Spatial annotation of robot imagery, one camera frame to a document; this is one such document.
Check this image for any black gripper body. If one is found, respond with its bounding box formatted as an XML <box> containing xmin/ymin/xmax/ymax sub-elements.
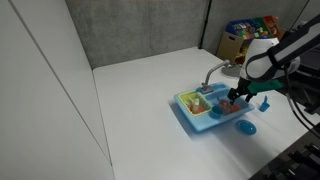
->
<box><xmin>235</xmin><ymin>77</ymin><xmax>258</xmax><ymax>97</ymax></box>

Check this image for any orange toy cup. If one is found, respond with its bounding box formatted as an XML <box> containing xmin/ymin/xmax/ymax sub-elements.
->
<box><xmin>228</xmin><ymin>103</ymin><xmax>242</xmax><ymax>114</ymax></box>

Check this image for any blue toy cup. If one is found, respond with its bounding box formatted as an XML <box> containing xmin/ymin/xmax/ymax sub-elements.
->
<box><xmin>209</xmin><ymin>105</ymin><xmax>224</xmax><ymax>120</ymax></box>

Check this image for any blue toy sink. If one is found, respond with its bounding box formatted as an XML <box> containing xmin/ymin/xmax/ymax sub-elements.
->
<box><xmin>173</xmin><ymin>81</ymin><xmax>256</xmax><ymax>133</ymax></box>

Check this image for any orange toy pot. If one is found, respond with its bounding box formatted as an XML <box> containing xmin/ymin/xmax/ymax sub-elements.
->
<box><xmin>217</xmin><ymin>99</ymin><xmax>231</xmax><ymax>113</ymax></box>

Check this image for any grey metal mounting plate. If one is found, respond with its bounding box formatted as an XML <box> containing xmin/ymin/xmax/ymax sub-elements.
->
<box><xmin>221</xmin><ymin>64</ymin><xmax>245</xmax><ymax>79</ymax></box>

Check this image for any grey toy faucet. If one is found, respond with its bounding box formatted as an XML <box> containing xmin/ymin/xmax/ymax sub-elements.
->
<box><xmin>200</xmin><ymin>59</ymin><xmax>231</xmax><ymax>94</ymax></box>

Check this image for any blue toy plate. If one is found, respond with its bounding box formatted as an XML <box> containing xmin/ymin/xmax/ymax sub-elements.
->
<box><xmin>235</xmin><ymin>119</ymin><xmax>258</xmax><ymax>136</ymax></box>

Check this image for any white and orange toy food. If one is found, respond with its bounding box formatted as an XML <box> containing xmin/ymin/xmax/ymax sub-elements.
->
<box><xmin>189</xmin><ymin>97</ymin><xmax>205</xmax><ymax>113</ymax></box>

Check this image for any yellow-green dish rack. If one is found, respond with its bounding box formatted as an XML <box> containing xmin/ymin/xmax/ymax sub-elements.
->
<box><xmin>177</xmin><ymin>90</ymin><xmax>213</xmax><ymax>117</ymax></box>

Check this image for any wooden toy shelf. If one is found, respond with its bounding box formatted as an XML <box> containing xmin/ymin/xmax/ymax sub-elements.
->
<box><xmin>216</xmin><ymin>15</ymin><xmax>287</xmax><ymax>68</ymax></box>

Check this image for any black divider pole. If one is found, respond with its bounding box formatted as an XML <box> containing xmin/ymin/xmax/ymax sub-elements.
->
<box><xmin>198</xmin><ymin>0</ymin><xmax>213</xmax><ymax>50</ymax></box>

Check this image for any teal wrist camera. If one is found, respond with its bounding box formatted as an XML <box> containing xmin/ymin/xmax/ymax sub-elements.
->
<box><xmin>248</xmin><ymin>79</ymin><xmax>285</xmax><ymax>95</ymax></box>

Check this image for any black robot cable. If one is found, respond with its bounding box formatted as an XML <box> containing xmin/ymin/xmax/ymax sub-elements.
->
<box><xmin>284</xmin><ymin>65</ymin><xmax>320</xmax><ymax>139</ymax></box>

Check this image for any black equipment frame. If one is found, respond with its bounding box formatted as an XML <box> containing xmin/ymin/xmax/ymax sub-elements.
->
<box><xmin>249</xmin><ymin>122</ymin><xmax>320</xmax><ymax>180</ymax></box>

